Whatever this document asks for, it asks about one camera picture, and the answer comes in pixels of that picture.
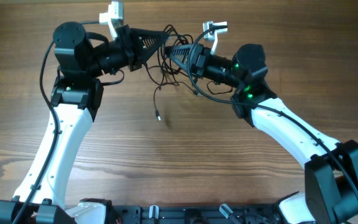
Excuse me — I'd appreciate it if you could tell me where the thin black usb cable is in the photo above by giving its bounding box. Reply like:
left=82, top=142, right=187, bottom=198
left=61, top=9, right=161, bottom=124
left=143, top=24, right=204, bottom=121

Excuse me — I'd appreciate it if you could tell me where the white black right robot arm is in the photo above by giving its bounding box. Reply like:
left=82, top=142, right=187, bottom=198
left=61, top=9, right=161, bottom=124
left=165, top=44, right=358, bottom=223

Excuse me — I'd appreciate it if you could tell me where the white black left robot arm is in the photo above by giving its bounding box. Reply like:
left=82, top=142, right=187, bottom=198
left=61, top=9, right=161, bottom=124
left=0, top=22, right=169, bottom=223

